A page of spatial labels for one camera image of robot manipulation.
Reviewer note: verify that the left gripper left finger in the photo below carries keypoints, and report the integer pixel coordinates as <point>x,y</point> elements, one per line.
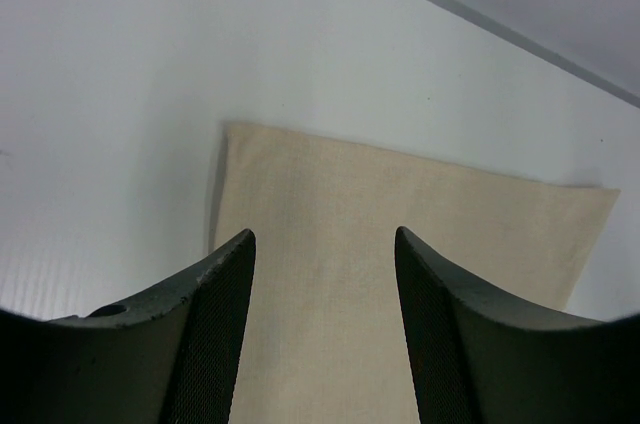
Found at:
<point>168,354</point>

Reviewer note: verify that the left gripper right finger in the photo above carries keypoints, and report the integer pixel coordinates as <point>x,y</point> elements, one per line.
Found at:
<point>479,354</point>

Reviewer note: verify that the beige cloth napkin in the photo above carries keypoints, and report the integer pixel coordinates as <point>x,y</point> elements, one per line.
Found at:
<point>324,340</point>

